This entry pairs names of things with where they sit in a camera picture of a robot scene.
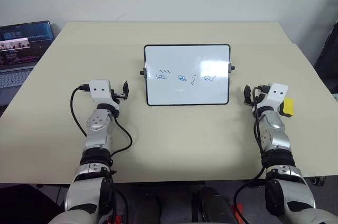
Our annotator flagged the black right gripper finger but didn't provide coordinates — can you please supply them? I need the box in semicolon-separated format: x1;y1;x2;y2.
242;84;252;107

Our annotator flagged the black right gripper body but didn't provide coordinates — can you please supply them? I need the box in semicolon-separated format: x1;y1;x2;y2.
249;90;265;109

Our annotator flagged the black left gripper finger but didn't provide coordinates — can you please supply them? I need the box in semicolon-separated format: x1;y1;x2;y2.
121;80;130;100

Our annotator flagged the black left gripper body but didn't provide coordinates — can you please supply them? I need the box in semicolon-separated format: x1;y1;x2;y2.
110;89;127;105

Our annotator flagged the yellow and black eraser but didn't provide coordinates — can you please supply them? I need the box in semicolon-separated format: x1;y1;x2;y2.
280;98;296;118

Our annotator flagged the black framed small whiteboard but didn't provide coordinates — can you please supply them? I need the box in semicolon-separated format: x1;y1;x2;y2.
139;43;236;107

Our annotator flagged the black bulky object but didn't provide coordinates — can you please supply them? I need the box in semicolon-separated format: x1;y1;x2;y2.
313;0;338;94

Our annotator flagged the grey open laptop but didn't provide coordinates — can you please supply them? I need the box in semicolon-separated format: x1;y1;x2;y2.
0;20;56;107

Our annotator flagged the large dark rounded shape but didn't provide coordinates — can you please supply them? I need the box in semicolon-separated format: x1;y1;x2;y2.
196;186;234;224

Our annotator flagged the red plastic part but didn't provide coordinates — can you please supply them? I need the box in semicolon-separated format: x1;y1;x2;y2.
107;214;123;224
231;203;244;224

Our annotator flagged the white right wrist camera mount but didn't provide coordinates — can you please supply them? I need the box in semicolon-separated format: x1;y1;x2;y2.
257;83;289;115

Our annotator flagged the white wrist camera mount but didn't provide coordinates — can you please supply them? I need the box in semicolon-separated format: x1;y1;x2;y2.
89;79;120;109
257;83;289;115

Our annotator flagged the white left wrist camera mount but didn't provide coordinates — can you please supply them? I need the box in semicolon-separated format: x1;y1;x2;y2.
89;79;120;109

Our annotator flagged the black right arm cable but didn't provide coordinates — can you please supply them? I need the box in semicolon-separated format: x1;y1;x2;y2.
233;83;271;224

